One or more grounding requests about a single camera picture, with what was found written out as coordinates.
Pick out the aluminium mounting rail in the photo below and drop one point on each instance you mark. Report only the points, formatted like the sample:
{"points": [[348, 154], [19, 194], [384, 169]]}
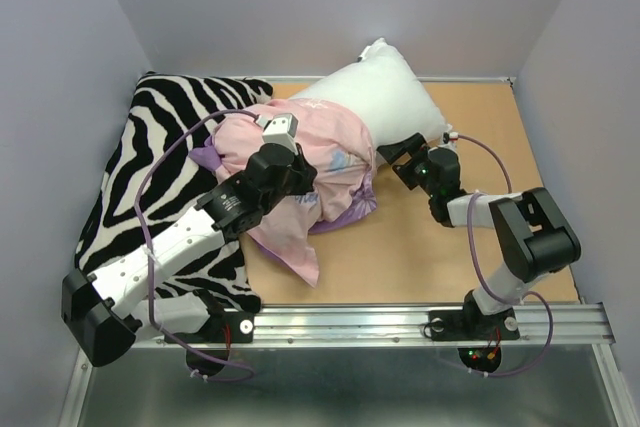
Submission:
{"points": [[279, 327]]}

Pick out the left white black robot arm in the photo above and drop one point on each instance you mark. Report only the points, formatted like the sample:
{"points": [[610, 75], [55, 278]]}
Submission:
{"points": [[111, 308]]}

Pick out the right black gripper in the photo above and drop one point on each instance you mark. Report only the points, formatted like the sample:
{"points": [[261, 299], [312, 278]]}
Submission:
{"points": [[412, 144]]}

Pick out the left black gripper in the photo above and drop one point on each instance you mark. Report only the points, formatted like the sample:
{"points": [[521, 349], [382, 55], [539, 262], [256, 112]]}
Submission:
{"points": [[306, 174]]}

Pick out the white pillow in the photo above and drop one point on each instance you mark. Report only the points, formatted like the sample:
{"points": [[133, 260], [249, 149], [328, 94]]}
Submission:
{"points": [[383, 91]]}

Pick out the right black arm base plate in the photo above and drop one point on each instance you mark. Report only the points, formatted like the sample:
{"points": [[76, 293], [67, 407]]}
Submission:
{"points": [[454, 325]]}

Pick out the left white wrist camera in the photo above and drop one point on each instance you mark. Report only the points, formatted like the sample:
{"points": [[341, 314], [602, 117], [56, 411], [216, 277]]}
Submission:
{"points": [[280, 129]]}

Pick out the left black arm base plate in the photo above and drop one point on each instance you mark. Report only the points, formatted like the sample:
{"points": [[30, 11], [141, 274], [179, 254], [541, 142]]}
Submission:
{"points": [[235, 327]]}

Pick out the zebra striped pillow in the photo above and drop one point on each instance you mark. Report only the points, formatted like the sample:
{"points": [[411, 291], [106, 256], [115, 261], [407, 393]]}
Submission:
{"points": [[150, 180]]}

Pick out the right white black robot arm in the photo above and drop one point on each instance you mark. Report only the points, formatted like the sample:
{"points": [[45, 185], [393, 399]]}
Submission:
{"points": [[534, 236]]}

